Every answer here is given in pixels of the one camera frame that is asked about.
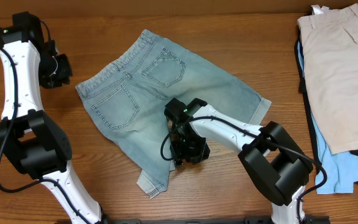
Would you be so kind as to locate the light blue t-shirt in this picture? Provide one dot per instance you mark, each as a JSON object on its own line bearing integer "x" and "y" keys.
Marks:
{"x": 342, "y": 168}

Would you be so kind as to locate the light blue denim shorts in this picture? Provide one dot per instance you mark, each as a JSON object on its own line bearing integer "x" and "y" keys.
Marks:
{"x": 126, "y": 101}

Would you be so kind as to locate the black garment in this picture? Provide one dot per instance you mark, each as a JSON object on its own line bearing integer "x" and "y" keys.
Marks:
{"x": 327, "y": 54}

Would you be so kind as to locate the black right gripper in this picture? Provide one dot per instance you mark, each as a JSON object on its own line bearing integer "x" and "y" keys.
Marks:
{"x": 179, "y": 154}

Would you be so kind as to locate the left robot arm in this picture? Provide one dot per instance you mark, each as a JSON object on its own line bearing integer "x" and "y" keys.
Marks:
{"x": 32, "y": 142}

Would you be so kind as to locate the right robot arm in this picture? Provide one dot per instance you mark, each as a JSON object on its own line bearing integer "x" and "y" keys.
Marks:
{"x": 276, "y": 165}

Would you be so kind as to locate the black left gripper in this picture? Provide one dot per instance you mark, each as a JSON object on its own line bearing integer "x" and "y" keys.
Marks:
{"x": 64, "y": 76}

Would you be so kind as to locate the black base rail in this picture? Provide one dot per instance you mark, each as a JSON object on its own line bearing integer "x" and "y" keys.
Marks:
{"x": 246, "y": 220}

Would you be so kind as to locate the beige shorts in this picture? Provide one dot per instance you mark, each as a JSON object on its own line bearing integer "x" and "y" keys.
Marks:
{"x": 330, "y": 51}

